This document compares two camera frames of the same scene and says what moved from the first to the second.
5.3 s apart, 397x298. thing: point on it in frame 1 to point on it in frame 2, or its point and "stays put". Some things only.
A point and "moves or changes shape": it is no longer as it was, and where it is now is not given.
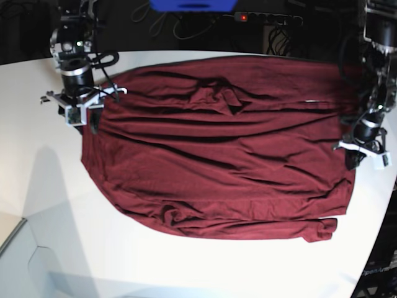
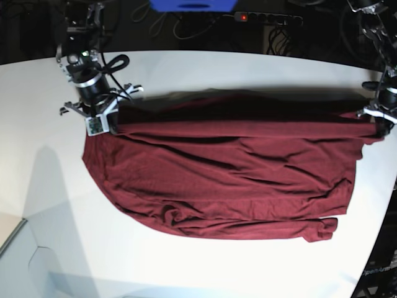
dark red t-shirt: (236, 148) moves or changes shape
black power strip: (251, 17) stays put
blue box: (193, 6) stays put
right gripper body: (373, 148) to (374, 113)
